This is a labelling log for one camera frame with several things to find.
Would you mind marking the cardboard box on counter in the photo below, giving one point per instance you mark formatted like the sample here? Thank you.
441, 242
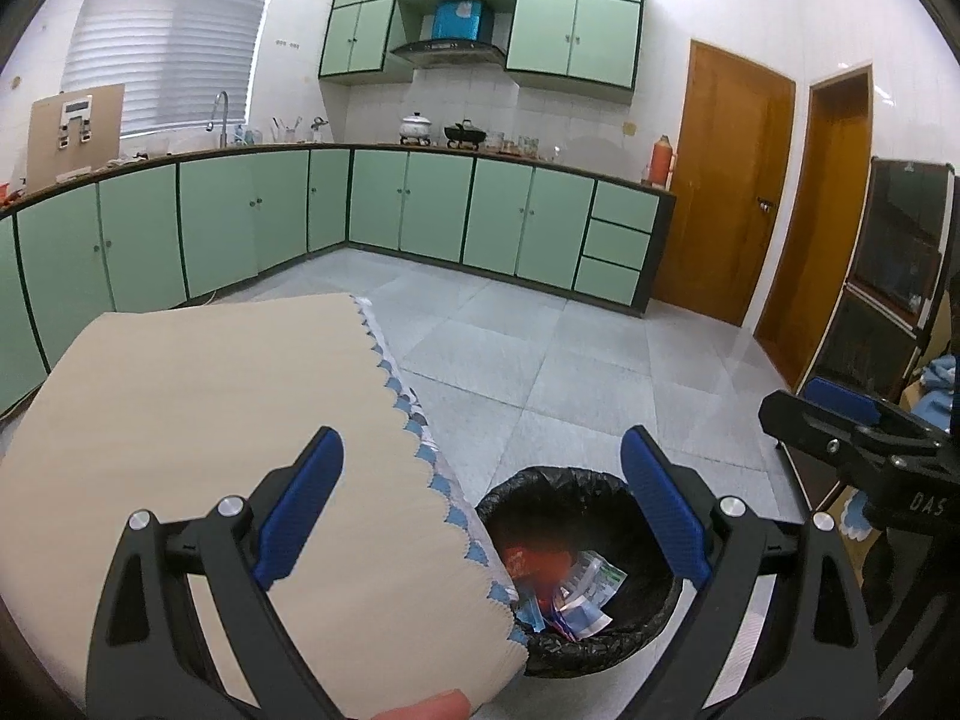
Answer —
73, 134

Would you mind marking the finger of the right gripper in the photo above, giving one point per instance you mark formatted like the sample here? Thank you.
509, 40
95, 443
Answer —
825, 434
841, 400

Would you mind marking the white green plastic bag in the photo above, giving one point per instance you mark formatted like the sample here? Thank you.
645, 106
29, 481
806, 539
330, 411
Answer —
592, 573

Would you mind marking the orange thermos flask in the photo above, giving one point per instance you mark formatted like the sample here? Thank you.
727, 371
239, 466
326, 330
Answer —
662, 160

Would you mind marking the black cabinet at right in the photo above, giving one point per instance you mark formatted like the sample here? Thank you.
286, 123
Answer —
884, 317

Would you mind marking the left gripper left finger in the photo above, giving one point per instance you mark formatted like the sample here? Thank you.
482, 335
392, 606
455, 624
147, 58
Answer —
148, 656

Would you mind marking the window with white blinds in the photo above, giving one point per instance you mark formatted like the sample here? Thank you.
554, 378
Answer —
180, 62

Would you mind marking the brown wooden door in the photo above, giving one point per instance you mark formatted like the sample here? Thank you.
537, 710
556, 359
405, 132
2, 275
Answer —
823, 225
732, 158

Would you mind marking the green lower kitchen cabinets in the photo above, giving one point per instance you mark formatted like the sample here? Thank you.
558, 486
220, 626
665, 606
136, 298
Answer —
162, 233

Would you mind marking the beige tablecloth with scalloped edge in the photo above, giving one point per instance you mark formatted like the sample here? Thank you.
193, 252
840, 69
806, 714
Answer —
398, 594

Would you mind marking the black lined trash bin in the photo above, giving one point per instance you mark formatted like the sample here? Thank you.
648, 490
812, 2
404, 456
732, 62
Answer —
585, 511

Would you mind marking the green upper wall cabinets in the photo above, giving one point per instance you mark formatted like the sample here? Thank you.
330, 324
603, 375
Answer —
588, 47

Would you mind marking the black range hood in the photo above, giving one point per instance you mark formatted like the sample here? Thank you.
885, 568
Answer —
449, 53

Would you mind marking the blue milk carton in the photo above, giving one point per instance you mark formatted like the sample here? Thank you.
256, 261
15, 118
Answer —
583, 615

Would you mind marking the black wok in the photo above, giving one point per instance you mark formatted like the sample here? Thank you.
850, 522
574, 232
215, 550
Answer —
464, 135

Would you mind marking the white cooking pot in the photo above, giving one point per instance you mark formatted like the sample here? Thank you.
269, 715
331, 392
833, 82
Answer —
415, 129

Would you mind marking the red paper cup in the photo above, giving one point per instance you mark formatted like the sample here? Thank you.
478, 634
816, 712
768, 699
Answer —
538, 566

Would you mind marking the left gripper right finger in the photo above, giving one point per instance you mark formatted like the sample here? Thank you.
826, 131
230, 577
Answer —
814, 657

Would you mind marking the blue snack bag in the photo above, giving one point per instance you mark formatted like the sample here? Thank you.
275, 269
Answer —
540, 615

